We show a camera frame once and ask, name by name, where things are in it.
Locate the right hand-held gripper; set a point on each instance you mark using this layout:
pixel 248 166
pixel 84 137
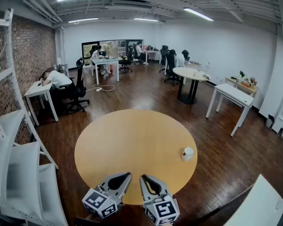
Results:
pixel 161 209

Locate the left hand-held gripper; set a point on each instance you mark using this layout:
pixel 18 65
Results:
pixel 95 200

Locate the white cup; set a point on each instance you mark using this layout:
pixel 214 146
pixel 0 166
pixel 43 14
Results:
pixel 187 155

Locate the person's left forearm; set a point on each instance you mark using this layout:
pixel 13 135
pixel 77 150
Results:
pixel 90 217

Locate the person's right forearm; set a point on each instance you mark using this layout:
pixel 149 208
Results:
pixel 166 224

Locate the round wooden table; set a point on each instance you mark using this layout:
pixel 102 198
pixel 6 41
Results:
pixel 132 145

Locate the white metal shelving unit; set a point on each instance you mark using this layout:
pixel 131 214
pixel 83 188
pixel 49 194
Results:
pixel 23 163

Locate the white rectangular table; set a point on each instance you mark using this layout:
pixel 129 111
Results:
pixel 257 204

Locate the black office chair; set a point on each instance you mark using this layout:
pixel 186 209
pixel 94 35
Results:
pixel 128 58
pixel 164 53
pixel 79 79
pixel 171 65

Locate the round white table black legs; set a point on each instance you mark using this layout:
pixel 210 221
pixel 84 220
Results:
pixel 186 73

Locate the white rectangular desk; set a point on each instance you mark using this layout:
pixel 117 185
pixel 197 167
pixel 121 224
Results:
pixel 36 89
pixel 233 94
pixel 152 52
pixel 105 60

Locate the small white side desk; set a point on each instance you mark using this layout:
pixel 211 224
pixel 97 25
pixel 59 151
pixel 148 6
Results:
pixel 63 67

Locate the white desk lamp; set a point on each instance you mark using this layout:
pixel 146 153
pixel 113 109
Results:
pixel 207 66

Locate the wooden side table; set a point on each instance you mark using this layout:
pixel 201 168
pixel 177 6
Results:
pixel 235 82

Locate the black framed window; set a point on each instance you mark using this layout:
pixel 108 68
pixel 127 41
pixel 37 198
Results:
pixel 87 49

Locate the small green potted plant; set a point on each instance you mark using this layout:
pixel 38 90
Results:
pixel 242 74

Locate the small pot of flowers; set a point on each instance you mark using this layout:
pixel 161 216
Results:
pixel 253 80

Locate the ceiling air conditioner unit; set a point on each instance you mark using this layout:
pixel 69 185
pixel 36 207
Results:
pixel 132 3

